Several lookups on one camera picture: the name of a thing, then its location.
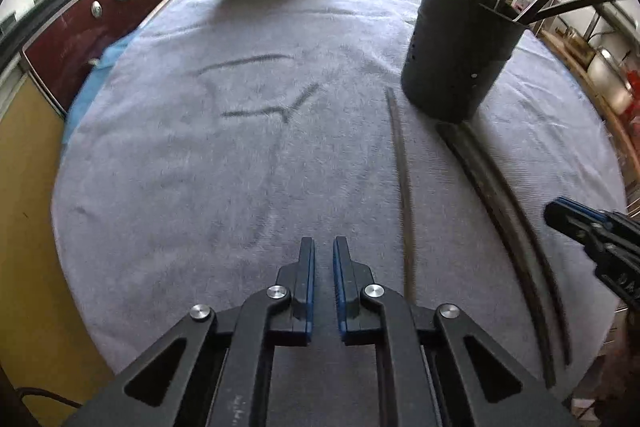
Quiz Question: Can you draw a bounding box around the steel cooking pot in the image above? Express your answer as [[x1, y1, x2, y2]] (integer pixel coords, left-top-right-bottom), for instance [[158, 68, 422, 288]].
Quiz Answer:
[[587, 48, 634, 116]]

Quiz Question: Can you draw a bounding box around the black perforated utensil holder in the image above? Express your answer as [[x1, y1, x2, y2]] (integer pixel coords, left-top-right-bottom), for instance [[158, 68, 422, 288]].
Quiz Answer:
[[400, 0, 525, 124]]

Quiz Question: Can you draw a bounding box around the grey table cloth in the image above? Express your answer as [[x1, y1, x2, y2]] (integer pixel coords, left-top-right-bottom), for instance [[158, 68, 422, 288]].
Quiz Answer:
[[51, 0, 627, 400]]

